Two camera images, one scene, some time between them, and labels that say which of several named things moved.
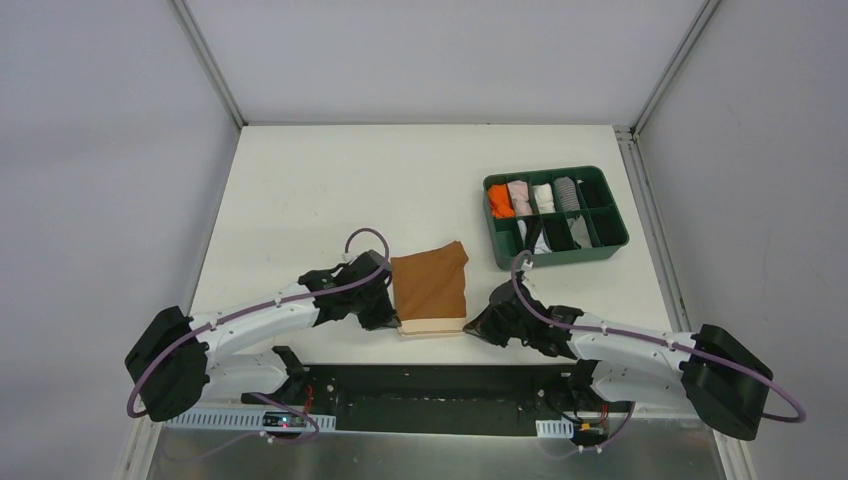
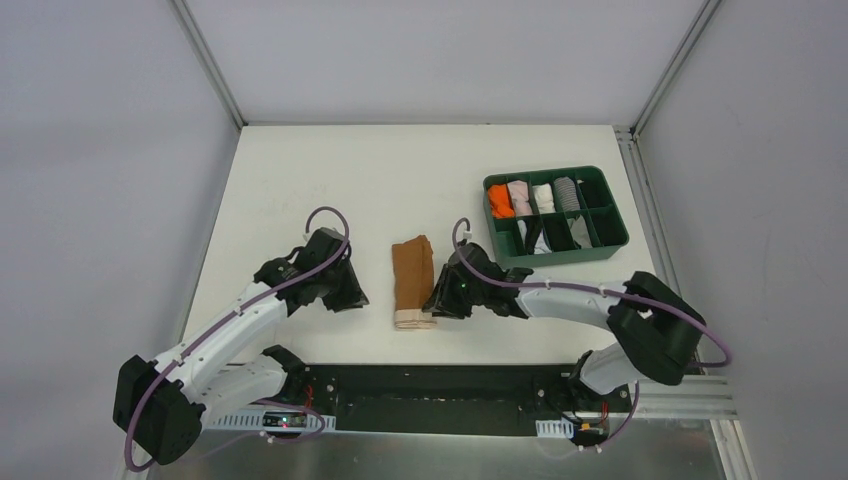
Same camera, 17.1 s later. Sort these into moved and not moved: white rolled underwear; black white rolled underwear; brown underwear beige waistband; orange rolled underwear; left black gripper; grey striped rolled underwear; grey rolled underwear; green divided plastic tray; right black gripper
Moved: right black gripper; brown underwear beige waistband; left black gripper
Not moved: orange rolled underwear; grey rolled underwear; black white rolled underwear; green divided plastic tray; white rolled underwear; grey striped rolled underwear
